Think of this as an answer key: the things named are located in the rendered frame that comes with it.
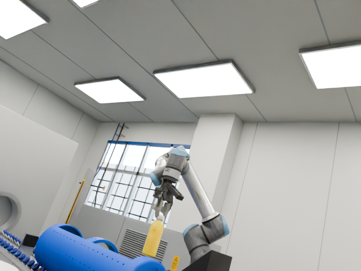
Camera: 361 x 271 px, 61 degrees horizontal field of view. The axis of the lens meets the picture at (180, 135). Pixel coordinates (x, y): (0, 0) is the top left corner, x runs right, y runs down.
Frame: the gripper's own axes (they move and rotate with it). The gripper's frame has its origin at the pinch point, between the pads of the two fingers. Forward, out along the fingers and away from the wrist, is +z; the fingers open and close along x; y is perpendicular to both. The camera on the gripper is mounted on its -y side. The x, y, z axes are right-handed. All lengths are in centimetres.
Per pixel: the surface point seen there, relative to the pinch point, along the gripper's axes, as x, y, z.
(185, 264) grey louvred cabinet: -138, 91, 25
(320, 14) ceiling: -81, -22, -197
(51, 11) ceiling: 39, 250, -196
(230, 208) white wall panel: -260, 140, -60
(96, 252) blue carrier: 16.2, 17.9, 25.6
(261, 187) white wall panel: -264, 101, -96
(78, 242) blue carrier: 15.6, 37.4, 24.8
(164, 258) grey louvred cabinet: -136, 117, 27
